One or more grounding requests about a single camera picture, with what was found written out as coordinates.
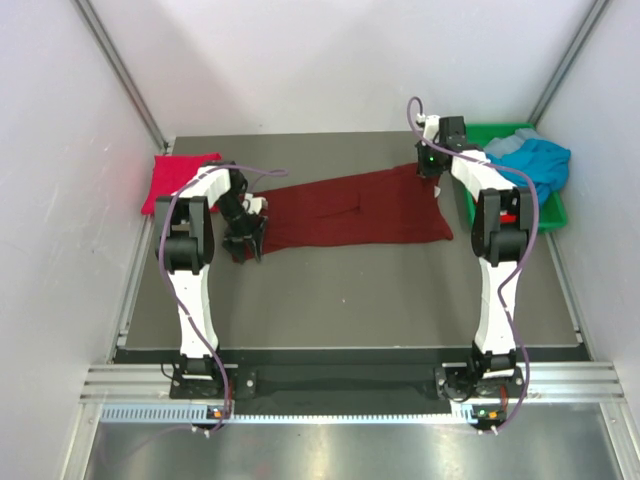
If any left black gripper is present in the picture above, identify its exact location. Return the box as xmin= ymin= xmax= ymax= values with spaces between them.
xmin=215 ymin=191 xmax=267 ymax=263

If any dark maroon t-shirt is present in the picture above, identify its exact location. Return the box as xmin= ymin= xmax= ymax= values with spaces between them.
xmin=260 ymin=164 xmax=454 ymax=254

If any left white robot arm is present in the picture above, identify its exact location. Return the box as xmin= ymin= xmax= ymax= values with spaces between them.
xmin=154 ymin=162 xmax=268 ymax=401

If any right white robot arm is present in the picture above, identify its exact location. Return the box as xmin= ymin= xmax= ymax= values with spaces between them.
xmin=410 ymin=113 xmax=536 ymax=402

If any grey t-shirt in bin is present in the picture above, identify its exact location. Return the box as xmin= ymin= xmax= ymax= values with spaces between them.
xmin=484 ymin=128 xmax=543 ymax=158

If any folded bright red t-shirt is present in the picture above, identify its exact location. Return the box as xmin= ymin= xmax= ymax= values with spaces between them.
xmin=140 ymin=152 xmax=222 ymax=216

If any blue t-shirt in bin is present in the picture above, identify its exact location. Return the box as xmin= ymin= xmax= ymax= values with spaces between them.
xmin=485 ymin=139 xmax=571 ymax=207

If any green plastic bin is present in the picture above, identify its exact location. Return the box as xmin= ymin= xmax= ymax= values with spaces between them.
xmin=467 ymin=123 xmax=568 ymax=233

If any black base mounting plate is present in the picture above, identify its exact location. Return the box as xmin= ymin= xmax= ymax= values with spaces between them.
xmin=169 ymin=363 xmax=526 ymax=401

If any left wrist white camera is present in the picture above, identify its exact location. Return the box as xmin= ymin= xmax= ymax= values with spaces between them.
xmin=242 ymin=194 xmax=268 ymax=214

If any wrist white camera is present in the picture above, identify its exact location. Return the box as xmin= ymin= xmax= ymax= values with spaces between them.
xmin=415 ymin=113 xmax=440 ymax=142
xmin=242 ymin=194 xmax=268 ymax=214

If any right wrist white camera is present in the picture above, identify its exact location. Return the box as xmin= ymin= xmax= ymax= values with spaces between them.
xmin=415 ymin=113 xmax=440 ymax=142

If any grey slotted cable duct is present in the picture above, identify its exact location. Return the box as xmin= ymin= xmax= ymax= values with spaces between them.
xmin=100 ymin=403 xmax=478 ymax=425

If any right aluminium corner post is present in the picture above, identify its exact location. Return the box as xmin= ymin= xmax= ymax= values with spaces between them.
xmin=527 ymin=0 xmax=612 ymax=126

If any aluminium corner post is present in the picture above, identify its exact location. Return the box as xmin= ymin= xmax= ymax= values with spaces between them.
xmin=527 ymin=0 xmax=612 ymax=126
xmin=71 ymin=0 xmax=170 ymax=152

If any aluminium front rail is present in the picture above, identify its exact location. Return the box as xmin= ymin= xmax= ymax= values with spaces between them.
xmin=80 ymin=362 xmax=625 ymax=403

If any left aluminium corner post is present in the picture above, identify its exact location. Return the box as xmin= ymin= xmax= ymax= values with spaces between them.
xmin=71 ymin=0 xmax=170 ymax=152

